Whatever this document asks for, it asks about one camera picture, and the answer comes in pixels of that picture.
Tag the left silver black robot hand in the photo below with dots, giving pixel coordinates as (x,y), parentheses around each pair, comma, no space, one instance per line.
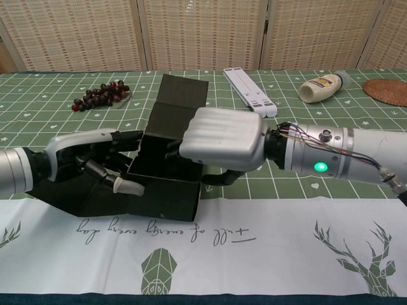
(73,141)

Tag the mayonnaise squeeze bottle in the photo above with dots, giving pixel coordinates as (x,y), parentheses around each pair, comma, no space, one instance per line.
(318,87)

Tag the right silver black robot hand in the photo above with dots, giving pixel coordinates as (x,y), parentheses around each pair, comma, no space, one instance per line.
(225,139)

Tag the black cardboard box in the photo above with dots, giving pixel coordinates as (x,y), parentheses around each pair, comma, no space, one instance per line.
(171,197)

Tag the dark red grape bunch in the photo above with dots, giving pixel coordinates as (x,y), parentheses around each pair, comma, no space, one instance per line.
(101,95)

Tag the green grid tablecloth with deer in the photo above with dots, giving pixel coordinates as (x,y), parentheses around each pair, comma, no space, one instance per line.
(286,222)

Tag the white folding laptop stand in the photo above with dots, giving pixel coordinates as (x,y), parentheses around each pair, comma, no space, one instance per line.
(248,89)

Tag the round brown woven coaster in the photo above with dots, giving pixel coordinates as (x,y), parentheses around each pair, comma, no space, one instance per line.
(384,90)

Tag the woven bamboo folding screen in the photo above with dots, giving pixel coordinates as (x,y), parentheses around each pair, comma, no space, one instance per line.
(190,38)

